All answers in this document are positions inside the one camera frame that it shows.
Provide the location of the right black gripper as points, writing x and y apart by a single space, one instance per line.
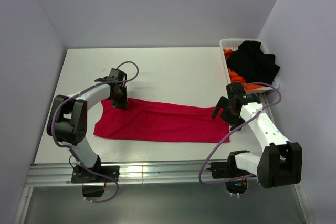
223 103

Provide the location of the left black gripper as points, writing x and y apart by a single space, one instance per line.
122 104

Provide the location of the red t shirt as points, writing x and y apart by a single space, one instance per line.
159 122

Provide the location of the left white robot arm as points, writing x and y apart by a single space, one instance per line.
68 119

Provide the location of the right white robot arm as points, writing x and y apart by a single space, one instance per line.
280 163

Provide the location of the orange t shirt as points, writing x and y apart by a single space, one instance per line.
234 77

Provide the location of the black t shirt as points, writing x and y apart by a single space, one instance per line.
249 62

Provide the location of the white plastic basket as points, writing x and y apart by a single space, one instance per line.
233 45

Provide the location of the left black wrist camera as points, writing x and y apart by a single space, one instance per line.
116 73

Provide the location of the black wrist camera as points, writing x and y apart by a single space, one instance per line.
234 89
116 73

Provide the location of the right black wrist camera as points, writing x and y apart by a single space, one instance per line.
234 89

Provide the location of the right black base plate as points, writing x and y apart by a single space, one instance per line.
223 170

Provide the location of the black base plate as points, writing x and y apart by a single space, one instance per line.
102 174
223 170

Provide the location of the aluminium rail frame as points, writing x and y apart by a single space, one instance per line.
156 192

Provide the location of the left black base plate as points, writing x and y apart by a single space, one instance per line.
102 174

